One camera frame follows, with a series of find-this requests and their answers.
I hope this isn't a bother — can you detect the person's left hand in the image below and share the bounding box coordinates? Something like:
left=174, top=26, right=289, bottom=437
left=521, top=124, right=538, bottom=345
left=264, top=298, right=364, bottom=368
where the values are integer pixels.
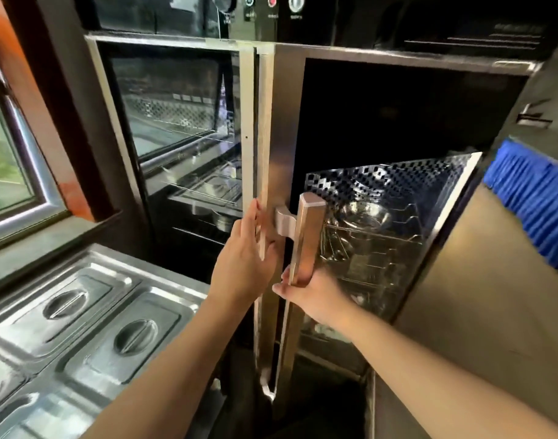
left=208, top=198, right=286, bottom=312

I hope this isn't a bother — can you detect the person's right hand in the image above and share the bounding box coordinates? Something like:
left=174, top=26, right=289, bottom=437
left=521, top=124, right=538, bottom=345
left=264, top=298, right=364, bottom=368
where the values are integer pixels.
left=272, top=265, right=355, bottom=337

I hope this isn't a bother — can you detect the rose metal door handle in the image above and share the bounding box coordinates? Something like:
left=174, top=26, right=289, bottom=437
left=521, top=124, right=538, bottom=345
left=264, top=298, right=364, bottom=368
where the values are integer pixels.
left=274, top=192, right=328, bottom=288

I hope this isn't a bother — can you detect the steel framed glass cabinet door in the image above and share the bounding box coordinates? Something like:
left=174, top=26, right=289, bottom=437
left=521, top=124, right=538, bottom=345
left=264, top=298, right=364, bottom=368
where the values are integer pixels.
left=254, top=43, right=542, bottom=423
left=84, top=34, right=257, bottom=348

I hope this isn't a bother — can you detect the person's left forearm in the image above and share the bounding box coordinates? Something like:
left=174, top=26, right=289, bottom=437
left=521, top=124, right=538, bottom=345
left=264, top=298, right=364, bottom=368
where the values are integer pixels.
left=80, top=291, right=261, bottom=439

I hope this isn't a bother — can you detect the person's right forearm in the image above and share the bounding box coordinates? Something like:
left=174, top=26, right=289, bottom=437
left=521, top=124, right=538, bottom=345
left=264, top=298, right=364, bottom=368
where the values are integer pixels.
left=336, top=311, right=558, bottom=439

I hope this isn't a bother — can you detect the small steel pot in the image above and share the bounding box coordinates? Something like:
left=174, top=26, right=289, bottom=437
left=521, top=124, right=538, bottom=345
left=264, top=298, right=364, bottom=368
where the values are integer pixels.
left=211, top=209, right=244, bottom=234

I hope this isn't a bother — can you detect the stainless steel bowl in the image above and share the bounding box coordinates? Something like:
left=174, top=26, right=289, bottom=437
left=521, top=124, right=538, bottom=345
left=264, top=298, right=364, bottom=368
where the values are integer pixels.
left=335, top=200, right=395, bottom=234

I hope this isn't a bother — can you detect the stainless steel pan lid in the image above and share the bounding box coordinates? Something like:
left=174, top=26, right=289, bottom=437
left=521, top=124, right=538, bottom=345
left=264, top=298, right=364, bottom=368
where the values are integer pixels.
left=0, top=351, right=30, bottom=423
left=0, top=262, right=141, bottom=364
left=55, top=287, right=198, bottom=409
left=0, top=384, right=106, bottom=439

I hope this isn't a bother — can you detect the stainless steel cabinet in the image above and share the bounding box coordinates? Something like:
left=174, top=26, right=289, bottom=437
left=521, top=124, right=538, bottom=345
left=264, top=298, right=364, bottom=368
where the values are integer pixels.
left=372, top=38, right=558, bottom=439

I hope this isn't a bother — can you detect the black cabinet control panel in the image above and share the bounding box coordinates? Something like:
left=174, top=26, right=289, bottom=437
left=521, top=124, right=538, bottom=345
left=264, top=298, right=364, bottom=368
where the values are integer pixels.
left=73, top=0, right=558, bottom=62

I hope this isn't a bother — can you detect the stainless steel food warmer counter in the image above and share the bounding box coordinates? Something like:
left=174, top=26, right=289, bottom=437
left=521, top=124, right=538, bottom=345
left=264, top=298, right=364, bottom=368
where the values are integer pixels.
left=0, top=243, right=212, bottom=439

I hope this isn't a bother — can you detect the blue pleated cover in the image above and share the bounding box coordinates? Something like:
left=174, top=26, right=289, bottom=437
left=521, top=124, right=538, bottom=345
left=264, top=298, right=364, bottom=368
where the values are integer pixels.
left=482, top=138, right=558, bottom=283

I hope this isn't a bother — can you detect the silver framed window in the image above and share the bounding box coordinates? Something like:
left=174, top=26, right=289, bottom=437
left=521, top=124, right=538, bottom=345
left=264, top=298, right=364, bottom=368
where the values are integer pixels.
left=0, top=59, right=72, bottom=250

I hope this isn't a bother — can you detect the metal cabinet latch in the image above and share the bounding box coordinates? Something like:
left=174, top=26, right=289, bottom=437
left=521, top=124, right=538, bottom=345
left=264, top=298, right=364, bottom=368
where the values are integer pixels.
left=516, top=99, right=555, bottom=129

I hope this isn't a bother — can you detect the wire shelf with tray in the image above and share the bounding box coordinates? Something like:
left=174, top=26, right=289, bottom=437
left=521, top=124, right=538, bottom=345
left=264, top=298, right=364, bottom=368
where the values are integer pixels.
left=161, top=171, right=244, bottom=214

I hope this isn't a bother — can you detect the large wire dish rack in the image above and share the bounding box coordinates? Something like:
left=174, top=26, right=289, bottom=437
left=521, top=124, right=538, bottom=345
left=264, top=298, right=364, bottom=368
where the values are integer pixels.
left=320, top=202, right=428, bottom=320

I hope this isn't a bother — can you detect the thin wire shelf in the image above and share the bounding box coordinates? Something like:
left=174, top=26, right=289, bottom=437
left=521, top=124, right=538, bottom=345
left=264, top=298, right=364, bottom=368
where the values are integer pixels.
left=122, top=92, right=237, bottom=144

